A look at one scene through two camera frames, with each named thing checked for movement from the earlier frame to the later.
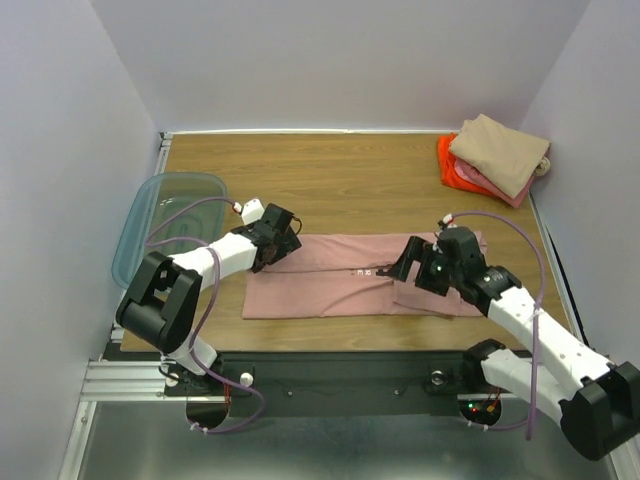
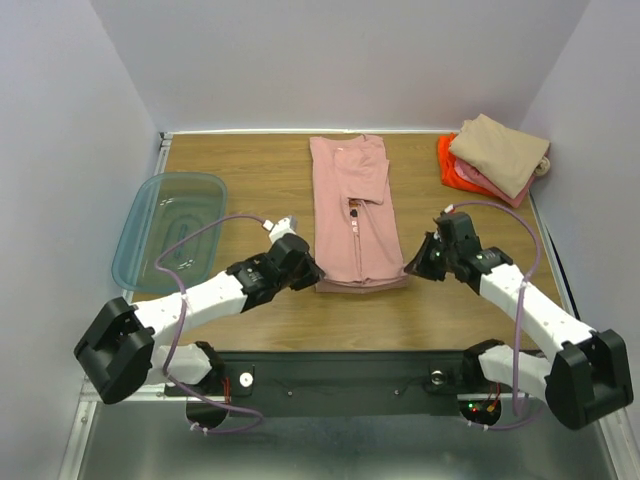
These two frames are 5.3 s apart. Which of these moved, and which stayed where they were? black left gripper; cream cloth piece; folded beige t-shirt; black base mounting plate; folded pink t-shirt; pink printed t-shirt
Moved: pink printed t-shirt; black left gripper
Stayed: black base mounting plate; cream cloth piece; folded beige t-shirt; folded pink t-shirt
